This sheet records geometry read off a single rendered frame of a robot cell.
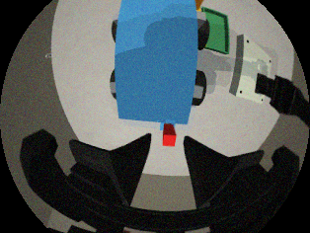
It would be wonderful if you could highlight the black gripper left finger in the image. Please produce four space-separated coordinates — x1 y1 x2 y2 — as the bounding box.
68 133 151 207

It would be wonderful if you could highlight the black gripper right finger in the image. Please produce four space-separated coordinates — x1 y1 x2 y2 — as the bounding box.
183 136 264 209

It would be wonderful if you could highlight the red-headed metal pin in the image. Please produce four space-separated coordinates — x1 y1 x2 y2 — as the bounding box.
163 123 176 147

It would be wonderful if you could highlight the green tray floor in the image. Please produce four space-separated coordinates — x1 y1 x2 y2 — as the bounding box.
203 12 225 50

